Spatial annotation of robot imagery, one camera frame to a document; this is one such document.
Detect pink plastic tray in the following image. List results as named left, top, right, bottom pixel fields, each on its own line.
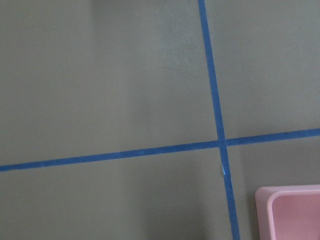
left=255, top=184, right=320, bottom=240

